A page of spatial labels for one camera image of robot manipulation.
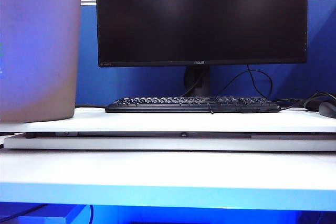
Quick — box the white box under table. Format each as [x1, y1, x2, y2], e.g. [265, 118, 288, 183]
[15, 205, 91, 224]

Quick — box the pink plastic trash can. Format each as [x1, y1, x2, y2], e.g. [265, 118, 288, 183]
[0, 0, 82, 124]

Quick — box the white keyboard tray board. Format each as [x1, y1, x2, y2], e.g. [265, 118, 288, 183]
[3, 133, 336, 152]

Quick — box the black Logitech mouse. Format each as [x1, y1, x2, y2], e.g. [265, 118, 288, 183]
[318, 101, 336, 119]

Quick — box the black Logitech keyboard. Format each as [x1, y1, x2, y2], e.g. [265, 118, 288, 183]
[104, 95, 282, 114]

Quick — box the black power cord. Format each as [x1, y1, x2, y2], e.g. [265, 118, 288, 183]
[272, 91, 336, 111]

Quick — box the thin black monitor cable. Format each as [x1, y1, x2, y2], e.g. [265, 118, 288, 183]
[220, 63, 274, 100]

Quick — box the black monitor stand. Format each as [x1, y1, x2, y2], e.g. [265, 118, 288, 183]
[183, 65, 211, 97]

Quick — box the black ASUS monitor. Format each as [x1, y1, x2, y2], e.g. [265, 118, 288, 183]
[94, 0, 309, 68]
[75, 0, 336, 108]

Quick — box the white desk riser platform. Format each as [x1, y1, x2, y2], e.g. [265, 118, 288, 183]
[0, 106, 336, 133]

